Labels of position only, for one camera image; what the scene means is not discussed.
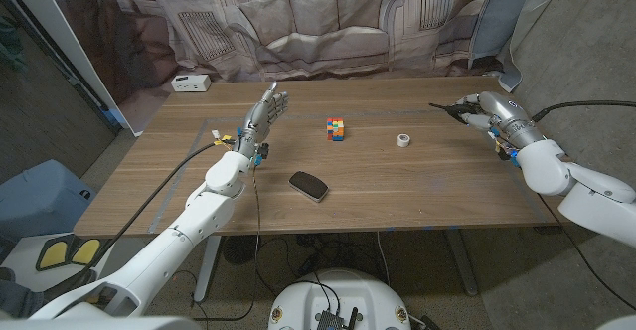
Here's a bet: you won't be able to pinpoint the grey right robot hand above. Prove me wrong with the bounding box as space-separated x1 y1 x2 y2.
454 90 546 150

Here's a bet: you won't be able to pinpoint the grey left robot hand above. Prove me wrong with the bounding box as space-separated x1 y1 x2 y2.
233 81 290 160

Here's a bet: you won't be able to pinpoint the multicolour puzzle cube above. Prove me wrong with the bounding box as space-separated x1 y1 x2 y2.
326 117 346 142

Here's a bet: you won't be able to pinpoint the white power strip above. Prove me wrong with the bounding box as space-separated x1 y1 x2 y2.
170 74 213 93

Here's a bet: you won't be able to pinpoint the black whiteboard eraser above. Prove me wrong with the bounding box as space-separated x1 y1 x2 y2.
288 170 330 204

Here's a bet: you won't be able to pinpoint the printed sofa room backdrop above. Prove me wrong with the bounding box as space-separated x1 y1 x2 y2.
37 0 572 137

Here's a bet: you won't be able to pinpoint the black round floor fan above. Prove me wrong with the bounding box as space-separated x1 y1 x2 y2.
222 235 259 266

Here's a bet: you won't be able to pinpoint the white table leg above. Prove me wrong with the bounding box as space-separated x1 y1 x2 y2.
192 235 223 304
444 229 480 297

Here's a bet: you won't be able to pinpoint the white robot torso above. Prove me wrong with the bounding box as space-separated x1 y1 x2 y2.
267 268 412 330

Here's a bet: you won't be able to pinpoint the blue plastic bin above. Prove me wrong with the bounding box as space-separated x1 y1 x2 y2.
0 158 98 245

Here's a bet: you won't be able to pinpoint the black and yellow foot pedals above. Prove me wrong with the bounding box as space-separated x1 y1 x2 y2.
34 234 118 272

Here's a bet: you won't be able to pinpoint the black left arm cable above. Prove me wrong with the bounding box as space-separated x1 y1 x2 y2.
47 138 235 296

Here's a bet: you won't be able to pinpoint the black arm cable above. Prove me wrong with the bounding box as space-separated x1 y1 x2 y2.
47 138 235 296
531 99 636 122

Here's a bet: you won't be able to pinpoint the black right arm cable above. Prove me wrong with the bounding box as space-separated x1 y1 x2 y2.
531 99 636 122

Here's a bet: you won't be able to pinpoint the thin braided hanging cable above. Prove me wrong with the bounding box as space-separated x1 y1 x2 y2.
250 163 263 271

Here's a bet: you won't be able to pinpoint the white upright post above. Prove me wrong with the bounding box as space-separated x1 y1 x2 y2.
0 0 143 137

